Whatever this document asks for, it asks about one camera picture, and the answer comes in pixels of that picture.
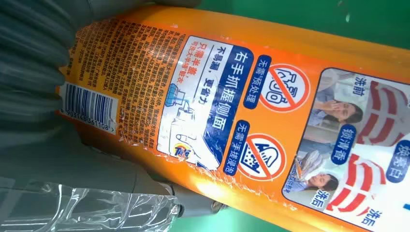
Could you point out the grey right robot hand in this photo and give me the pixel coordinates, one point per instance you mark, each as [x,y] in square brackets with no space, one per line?
[80,192]

